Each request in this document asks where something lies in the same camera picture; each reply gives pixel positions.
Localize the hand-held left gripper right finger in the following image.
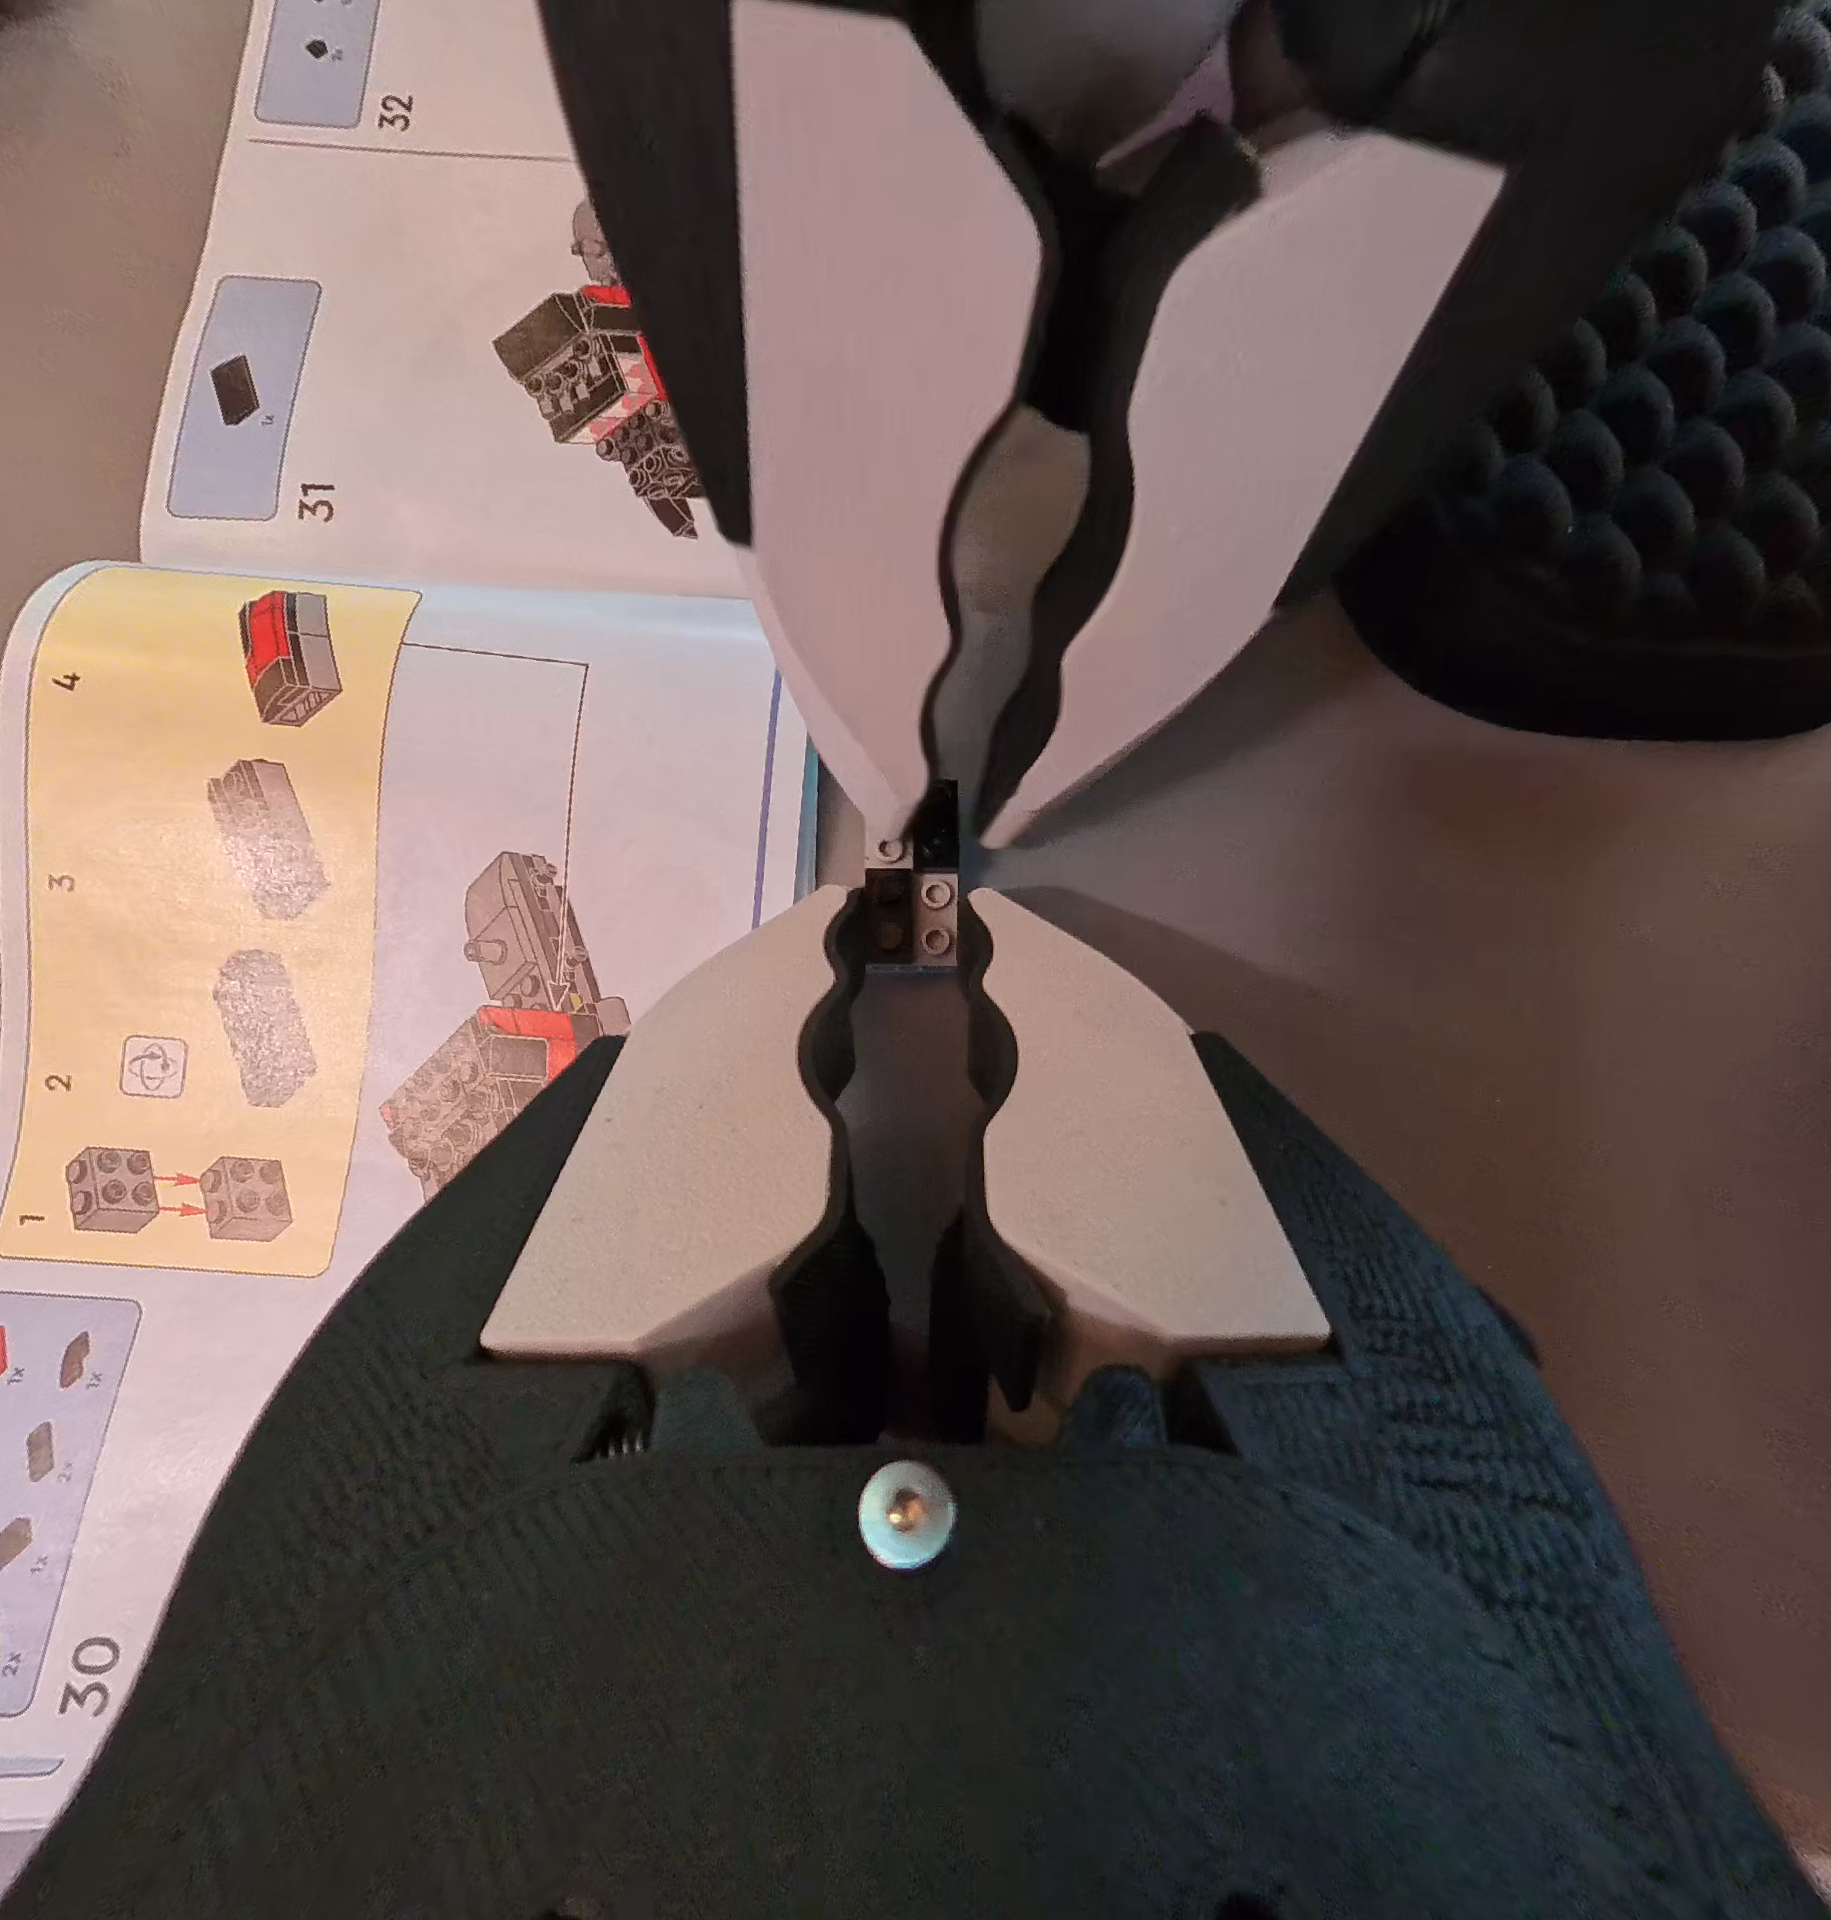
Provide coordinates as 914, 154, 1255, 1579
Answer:
932, 887, 1334, 1428

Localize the grey and black brick block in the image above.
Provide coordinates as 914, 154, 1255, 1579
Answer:
859, 777, 994, 980

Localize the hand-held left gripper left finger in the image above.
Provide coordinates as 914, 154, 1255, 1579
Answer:
481, 885, 894, 1442

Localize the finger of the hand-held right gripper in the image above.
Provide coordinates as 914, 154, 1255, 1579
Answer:
979, 126, 1510, 853
732, 0, 1062, 844

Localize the building steps instruction booklet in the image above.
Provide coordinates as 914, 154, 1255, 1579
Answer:
0, 0, 824, 1839

